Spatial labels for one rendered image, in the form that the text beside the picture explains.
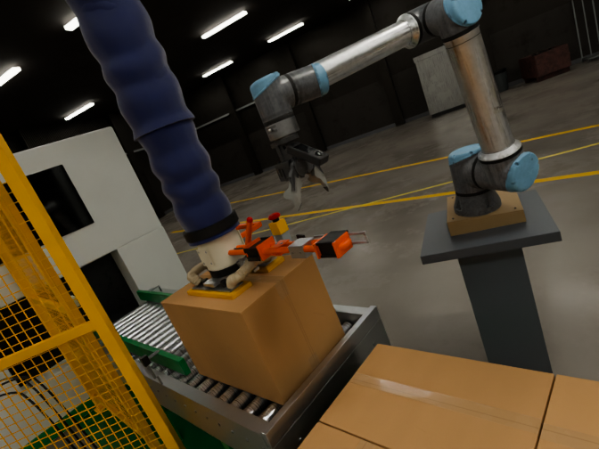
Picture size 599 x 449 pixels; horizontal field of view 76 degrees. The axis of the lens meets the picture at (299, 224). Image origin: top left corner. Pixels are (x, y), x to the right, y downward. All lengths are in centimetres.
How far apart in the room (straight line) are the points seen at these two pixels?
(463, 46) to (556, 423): 111
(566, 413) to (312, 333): 81
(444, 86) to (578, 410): 1140
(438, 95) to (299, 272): 1109
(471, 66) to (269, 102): 71
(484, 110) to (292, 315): 99
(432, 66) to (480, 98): 1080
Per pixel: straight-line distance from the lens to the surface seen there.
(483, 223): 177
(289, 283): 143
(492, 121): 152
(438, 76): 1228
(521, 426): 123
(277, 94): 107
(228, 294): 144
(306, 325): 151
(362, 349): 165
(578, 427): 123
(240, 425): 148
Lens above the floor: 145
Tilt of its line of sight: 15 degrees down
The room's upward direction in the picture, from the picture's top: 22 degrees counter-clockwise
